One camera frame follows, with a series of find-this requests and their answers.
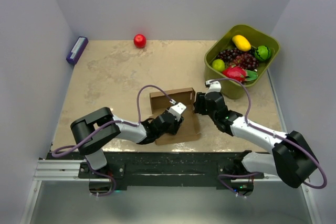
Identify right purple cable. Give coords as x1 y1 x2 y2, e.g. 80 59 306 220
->
207 78 328 189

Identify red dragon fruit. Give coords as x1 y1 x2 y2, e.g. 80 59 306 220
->
222 65 258 83

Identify red apple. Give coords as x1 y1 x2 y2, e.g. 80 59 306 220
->
133 34 146 48

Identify brown cardboard box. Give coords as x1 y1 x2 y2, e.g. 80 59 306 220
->
150 88 201 145

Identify green lime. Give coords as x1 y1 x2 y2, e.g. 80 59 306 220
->
212 59 225 72

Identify dark purple grapes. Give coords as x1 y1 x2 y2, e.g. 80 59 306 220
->
215 48 259 71

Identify small green watermelon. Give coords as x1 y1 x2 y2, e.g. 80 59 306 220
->
254 45 271 62

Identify purple cable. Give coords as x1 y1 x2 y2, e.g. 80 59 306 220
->
51 84 177 158
207 78 328 189

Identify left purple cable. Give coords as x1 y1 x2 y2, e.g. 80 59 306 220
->
51 84 177 158

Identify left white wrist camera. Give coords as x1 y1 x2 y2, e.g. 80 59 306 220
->
168 102 186 121

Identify olive green plastic bin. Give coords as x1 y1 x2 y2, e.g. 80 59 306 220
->
204 24 280 88

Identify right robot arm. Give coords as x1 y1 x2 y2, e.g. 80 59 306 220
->
194 92 320 188

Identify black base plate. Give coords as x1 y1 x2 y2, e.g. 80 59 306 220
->
61 151 264 196

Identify yellow mango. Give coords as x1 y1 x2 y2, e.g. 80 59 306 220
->
232 35 251 51

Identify purple rectangular box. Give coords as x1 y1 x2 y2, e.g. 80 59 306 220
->
66 36 89 66

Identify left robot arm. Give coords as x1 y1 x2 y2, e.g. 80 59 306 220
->
70 103 186 178

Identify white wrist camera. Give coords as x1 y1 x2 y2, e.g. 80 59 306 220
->
168 102 186 121
205 80 222 94

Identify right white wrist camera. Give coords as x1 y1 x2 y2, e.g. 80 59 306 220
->
205 80 222 94

